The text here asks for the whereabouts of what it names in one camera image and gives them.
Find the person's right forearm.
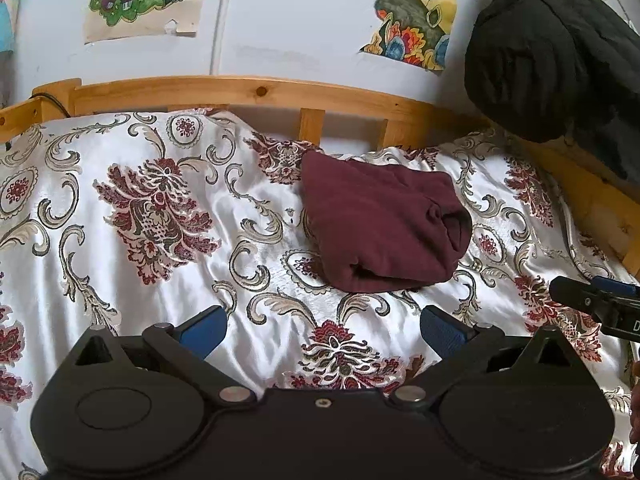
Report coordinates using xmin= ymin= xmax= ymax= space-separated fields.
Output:
xmin=629 ymin=360 xmax=640 ymax=443

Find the black padded jacket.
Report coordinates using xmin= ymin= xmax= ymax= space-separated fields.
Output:
xmin=464 ymin=0 xmax=640 ymax=181

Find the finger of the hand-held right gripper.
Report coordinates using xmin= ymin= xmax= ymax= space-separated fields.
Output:
xmin=591 ymin=275 xmax=640 ymax=298
xmin=549 ymin=275 xmax=608 ymax=320

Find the white floral satin bedspread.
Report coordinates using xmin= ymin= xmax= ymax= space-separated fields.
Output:
xmin=0 ymin=107 xmax=640 ymax=480

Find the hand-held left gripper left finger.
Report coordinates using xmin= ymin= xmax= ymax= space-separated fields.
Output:
xmin=72 ymin=305 xmax=256 ymax=405

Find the orange-haired cartoon wall poster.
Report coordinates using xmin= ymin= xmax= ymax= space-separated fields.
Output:
xmin=0 ymin=0 xmax=26 ymax=53

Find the colourful flower landscape wall poster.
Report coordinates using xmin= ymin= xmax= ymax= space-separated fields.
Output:
xmin=359 ymin=0 xmax=461 ymax=73

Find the wooden bed frame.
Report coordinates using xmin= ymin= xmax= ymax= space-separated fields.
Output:
xmin=0 ymin=76 xmax=640 ymax=276

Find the white wall pipe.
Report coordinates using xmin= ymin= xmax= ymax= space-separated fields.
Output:
xmin=209 ymin=0 xmax=239 ymax=76

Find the black cable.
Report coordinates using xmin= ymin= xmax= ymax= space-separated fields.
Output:
xmin=32 ymin=91 xmax=69 ymax=119

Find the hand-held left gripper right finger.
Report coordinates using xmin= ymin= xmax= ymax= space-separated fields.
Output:
xmin=387 ymin=305 xmax=576 ymax=405

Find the maroon long-sleeve sweater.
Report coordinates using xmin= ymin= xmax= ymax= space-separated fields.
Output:
xmin=300 ymin=150 xmax=473 ymax=293

